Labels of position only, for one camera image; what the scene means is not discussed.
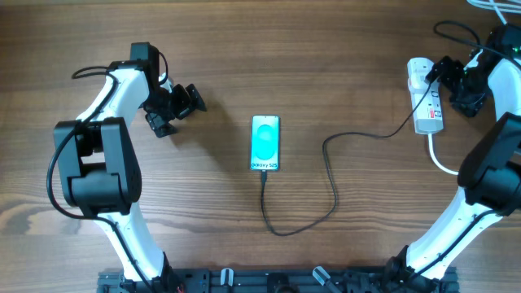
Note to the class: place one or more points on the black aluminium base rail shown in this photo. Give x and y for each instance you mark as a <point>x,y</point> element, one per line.
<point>355,279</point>

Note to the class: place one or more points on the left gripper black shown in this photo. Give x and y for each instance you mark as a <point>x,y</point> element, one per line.
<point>185,105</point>

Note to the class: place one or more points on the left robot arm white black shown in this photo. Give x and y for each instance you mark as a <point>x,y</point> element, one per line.
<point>94,173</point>

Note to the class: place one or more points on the white charger adapter plug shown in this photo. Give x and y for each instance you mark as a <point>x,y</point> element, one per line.
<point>417,82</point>

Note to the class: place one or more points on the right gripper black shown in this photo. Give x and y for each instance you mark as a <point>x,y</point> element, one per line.
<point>469,104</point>

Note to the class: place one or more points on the teal Galaxy smartphone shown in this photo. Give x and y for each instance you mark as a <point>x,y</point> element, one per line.
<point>265,140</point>

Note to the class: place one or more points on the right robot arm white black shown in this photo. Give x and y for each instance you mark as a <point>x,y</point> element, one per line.
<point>488,179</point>

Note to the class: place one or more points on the white power strip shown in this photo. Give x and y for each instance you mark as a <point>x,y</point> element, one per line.
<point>427,115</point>

